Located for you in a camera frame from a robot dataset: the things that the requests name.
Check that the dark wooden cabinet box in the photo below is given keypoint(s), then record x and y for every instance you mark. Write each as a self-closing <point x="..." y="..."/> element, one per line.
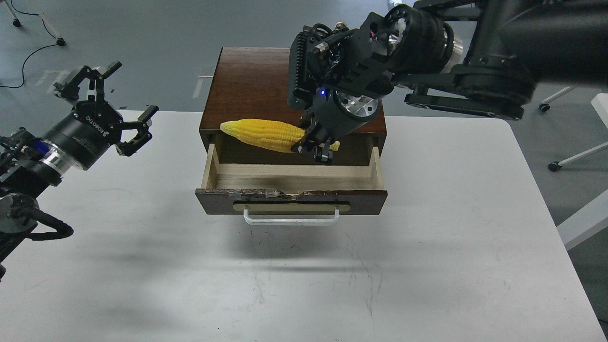
<point x="249" y="82"/>

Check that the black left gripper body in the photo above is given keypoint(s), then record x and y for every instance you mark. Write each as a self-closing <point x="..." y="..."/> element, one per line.
<point x="85" y="134"/>

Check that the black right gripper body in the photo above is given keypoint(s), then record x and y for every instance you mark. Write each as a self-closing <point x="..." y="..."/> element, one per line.
<point x="339" y="114"/>

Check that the yellow toy corn cob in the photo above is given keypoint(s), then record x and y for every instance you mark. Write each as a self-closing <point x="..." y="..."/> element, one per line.
<point x="266" y="134"/>

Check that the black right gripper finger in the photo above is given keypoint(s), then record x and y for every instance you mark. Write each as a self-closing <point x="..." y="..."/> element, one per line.
<point x="314" y="151"/>
<point x="310" y="125"/>

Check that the wooden drawer with white handle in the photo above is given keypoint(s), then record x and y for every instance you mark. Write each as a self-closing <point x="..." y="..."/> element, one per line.
<point x="291" y="195"/>

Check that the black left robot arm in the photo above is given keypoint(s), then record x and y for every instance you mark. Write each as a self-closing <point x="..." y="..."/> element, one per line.
<point x="29" y="164"/>

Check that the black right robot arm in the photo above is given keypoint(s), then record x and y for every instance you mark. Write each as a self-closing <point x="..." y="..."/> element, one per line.
<point x="476" y="57"/>

